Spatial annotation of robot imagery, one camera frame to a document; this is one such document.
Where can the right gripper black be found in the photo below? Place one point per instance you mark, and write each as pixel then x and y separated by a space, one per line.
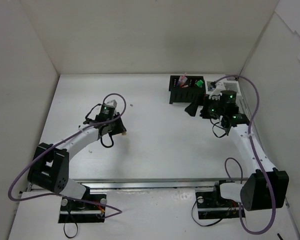
pixel 205 111

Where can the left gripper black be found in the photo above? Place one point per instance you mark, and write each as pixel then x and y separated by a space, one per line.
pixel 120 124

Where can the small blue cap spray bottle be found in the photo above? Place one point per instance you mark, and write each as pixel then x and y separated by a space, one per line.
pixel 210 88

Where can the green cap highlighter marker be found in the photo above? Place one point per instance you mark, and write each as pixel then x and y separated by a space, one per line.
pixel 199 84

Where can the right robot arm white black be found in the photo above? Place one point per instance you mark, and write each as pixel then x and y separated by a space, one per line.
pixel 266 186

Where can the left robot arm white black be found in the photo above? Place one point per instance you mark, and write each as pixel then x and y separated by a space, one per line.
pixel 51 171

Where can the black slotted pen holder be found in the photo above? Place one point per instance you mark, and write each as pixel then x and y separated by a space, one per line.
pixel 188 94

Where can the pink translucent pen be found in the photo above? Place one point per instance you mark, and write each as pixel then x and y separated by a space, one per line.
pixel 182 80

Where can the white slotted pen holder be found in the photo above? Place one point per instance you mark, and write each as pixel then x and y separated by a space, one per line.
pixel 230 85

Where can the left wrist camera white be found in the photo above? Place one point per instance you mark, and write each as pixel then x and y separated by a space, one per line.
pixel 111 105

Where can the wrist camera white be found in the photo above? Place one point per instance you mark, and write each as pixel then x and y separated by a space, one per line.
pixel 111 105
pixel 216 93

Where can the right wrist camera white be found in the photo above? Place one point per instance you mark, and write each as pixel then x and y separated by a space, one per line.
pixel 216 93

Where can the aluminium rail front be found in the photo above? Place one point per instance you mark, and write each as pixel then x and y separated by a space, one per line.
pixel 149 183

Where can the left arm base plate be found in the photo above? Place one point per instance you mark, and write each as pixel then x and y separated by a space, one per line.
pixel 81 213

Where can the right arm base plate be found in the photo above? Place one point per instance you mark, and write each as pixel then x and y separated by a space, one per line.
pixel 211 206

